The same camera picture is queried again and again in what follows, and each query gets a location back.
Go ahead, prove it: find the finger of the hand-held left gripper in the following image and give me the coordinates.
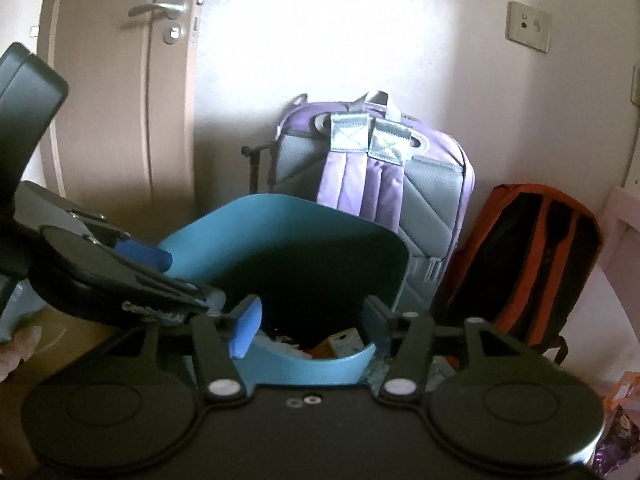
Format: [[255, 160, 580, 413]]
[[121, 280, 225, 327], [114, 239, 174, 273]]

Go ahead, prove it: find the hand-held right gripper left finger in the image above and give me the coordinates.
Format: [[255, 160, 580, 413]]
[[142, 294, 264, 402]]

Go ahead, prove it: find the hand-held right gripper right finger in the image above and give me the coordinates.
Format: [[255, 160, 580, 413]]
[[361, 294, 507, 402]]

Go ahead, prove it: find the teal plastic trash bin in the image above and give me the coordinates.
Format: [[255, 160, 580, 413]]
[[157, 193, 409, 389]]

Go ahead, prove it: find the person's left hand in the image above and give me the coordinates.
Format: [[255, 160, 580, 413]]
[[0, 326, 43, 382]]

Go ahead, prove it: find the orange printed carton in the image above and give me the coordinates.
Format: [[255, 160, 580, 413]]
[[312, 327, 365, 361]]

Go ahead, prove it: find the beige wooden door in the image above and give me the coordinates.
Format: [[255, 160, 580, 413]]
[[37, 0, 207, 222]]

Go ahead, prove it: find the purple grey backpack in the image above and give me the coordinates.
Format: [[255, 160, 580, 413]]
[[268, 91, 475, 312]]

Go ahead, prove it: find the black folding stand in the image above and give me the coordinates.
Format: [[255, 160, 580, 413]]
[[241, 142, 274, 196]]

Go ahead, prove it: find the orange black backpack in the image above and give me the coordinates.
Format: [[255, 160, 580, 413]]
[[432, 183, 604, 367]]

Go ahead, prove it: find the colourful snack packet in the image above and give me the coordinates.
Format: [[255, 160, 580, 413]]
[[592, 370, 640, 480]]

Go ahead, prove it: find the silver door handle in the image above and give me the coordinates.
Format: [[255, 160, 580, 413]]
[[127, 0, 189, 19]]

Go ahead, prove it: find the white wall socket plate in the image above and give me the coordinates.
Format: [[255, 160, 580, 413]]
[[506, 1, 553, 54]]

